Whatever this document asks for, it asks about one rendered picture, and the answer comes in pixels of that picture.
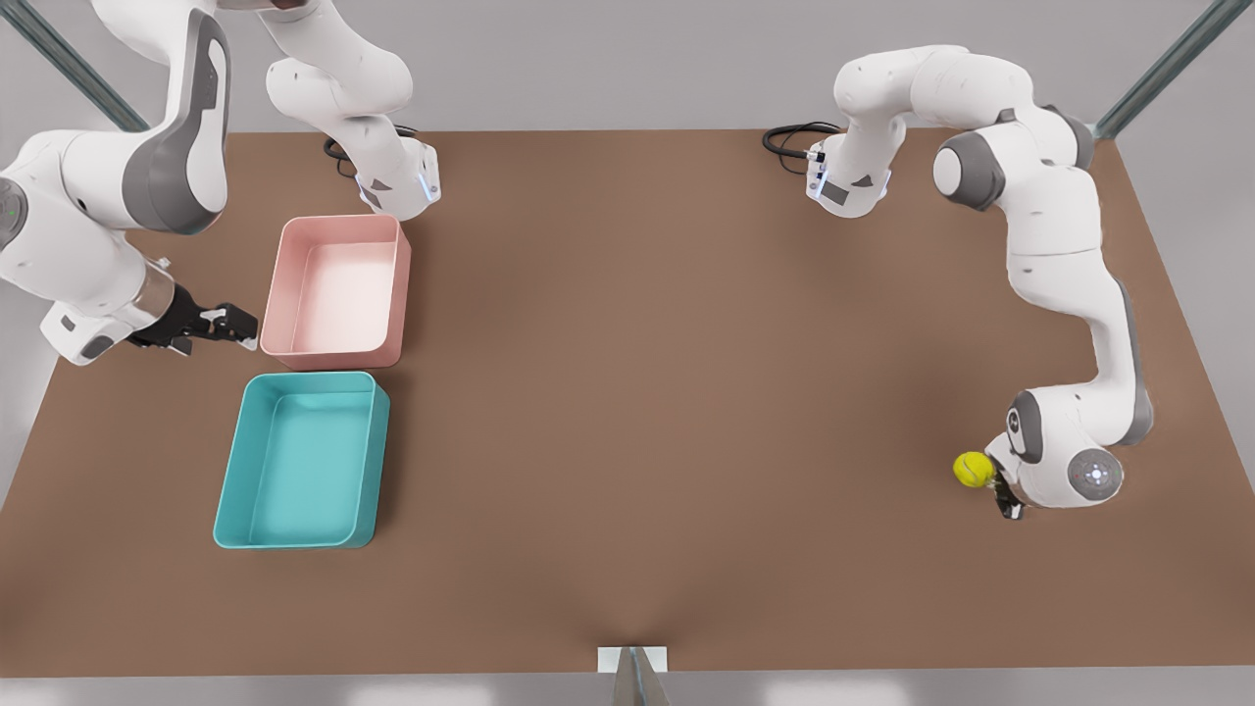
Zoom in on pink rectangular tray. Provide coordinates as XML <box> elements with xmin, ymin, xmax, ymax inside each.
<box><xmin>259</xmin><ymin>214</ymin><xmax>413</xmax><ymax>372</ymax></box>

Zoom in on teal rectangular tray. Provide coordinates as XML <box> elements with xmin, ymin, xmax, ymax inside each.
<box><xmin>213</xmin><ymin>371</ymin><xmax>391</xmax><ymax>550</ymax></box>

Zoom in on black cable loop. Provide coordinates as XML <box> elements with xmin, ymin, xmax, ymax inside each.
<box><xmin>762</xmin><ymin>122</ymin><xmax>844</xmax><ymax>177</ymax></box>
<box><xmin>324</xmin><ymin>124</ymin><xmax>421</xmax><ymax>179</ymax></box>

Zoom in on silver frame post with foot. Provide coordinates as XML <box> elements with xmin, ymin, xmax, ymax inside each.
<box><xmin>597</xmin><ymin>645</ymin><xmax>672</xmax><ymax>706</ymax></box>

